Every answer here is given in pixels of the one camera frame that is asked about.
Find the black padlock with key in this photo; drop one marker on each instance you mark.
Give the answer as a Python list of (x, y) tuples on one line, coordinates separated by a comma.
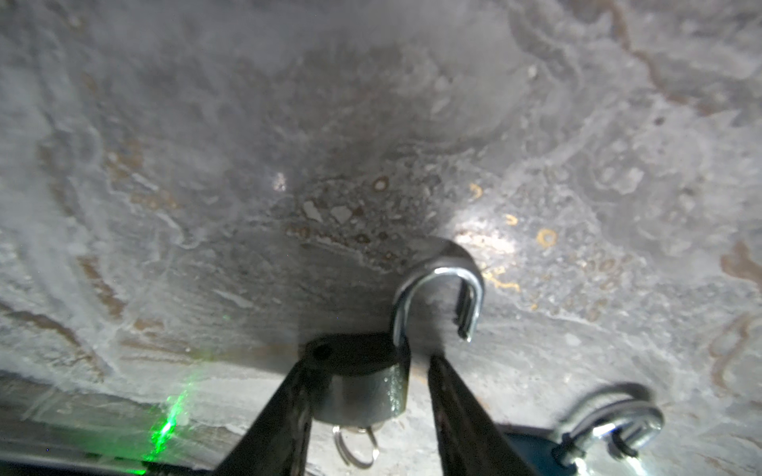
[(358, 381)]

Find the blue padlock middle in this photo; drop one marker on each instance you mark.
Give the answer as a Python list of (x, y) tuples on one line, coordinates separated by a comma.
[(623, 415)]

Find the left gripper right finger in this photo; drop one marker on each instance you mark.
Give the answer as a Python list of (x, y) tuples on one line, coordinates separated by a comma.
[(469, 442)]

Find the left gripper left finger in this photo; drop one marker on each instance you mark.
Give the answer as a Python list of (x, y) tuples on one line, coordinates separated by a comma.
[(278, 441)]

